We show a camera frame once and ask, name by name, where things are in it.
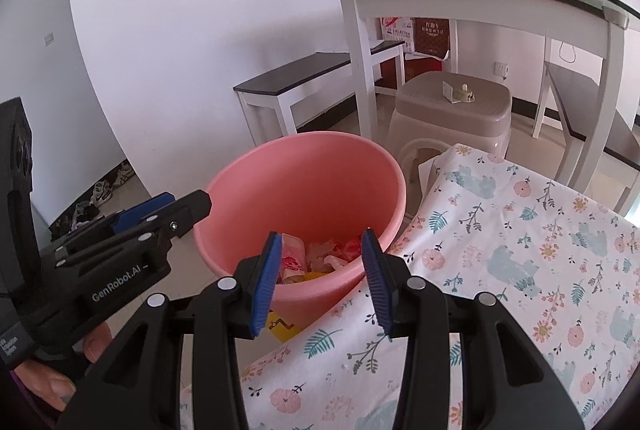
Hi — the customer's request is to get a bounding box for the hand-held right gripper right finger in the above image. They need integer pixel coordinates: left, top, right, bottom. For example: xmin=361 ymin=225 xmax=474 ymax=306
xmin=361 ymin=228 xmax=586 ymax=430

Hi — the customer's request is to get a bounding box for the beige plastic stool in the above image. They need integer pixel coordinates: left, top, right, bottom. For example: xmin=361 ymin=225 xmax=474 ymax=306
xmin=385 ymin=70 xmax=513 ymax=183

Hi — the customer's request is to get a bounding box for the clear red snack packet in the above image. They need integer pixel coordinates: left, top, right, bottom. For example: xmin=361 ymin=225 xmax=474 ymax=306
xmin=280 ymin=234 xmax=307 ymax=283

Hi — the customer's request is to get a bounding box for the dark top white bench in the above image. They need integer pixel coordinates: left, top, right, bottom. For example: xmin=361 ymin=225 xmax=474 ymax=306
xmin=532 ymin=62 xmax=640 ymax=215
xmin=233 ymin=40 xmax=407 ymax=138

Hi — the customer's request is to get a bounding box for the yellow paper piece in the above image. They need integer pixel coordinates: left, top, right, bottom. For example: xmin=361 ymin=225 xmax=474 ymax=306
xmin=266 ymin=312 xmax=301 ymax=343

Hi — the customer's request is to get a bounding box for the person's left hand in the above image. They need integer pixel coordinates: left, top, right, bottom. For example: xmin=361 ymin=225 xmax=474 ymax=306
xmin=22 ymin=324 xmax=108 ymax=413

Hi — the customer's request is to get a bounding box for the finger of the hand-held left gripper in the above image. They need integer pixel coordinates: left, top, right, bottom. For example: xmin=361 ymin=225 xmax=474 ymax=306
xmin=40 ymin=190 xmax=212 ymax=268
xmin=65 ymin=192 xmax=176 ymax=243

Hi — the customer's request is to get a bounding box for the small white plastic item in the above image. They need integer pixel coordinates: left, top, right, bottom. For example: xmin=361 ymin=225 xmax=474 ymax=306
xmin=441 ymin=80 xmax=476 ymax=104

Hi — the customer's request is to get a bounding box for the white plastic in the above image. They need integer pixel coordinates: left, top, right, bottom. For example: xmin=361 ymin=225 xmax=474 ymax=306
xmin=306 ymin=241 xmax=341 ymax=271

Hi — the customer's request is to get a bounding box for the floral printed tablecloth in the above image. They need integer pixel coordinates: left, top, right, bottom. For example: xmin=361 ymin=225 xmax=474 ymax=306
xmin=180 ymin=142 xmax=640 ymax=430

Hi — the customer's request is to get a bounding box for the white red gift bag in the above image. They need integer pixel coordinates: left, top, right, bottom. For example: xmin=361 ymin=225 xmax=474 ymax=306
xmin=381 ymin=16 xmax=416 ymax=54

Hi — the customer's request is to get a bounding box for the row of shoes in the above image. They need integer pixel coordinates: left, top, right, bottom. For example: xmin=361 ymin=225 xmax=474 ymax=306
xmin=50 ymin=162 xmax=136 ymax=235

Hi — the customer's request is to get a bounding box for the dark red gift bag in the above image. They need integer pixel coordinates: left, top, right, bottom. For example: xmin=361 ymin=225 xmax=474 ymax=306
xmin=412 ymin=17 xmax=451 ymax=60

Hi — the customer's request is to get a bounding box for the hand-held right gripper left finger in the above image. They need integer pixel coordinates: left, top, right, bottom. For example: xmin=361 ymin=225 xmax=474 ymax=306
xmin=57 ymin=231 xmax=283 ymax=430

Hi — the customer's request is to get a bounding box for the pink plastic bucket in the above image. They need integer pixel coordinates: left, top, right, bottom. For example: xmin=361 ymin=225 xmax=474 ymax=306
xmin=192 ymin=133 xmax=407 ymax=308

